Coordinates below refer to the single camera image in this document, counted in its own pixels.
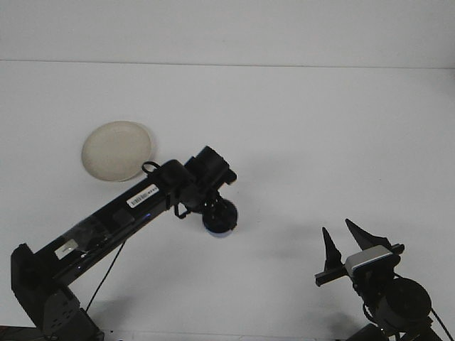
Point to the pale round plate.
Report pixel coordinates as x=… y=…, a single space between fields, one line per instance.
x=113 y=149

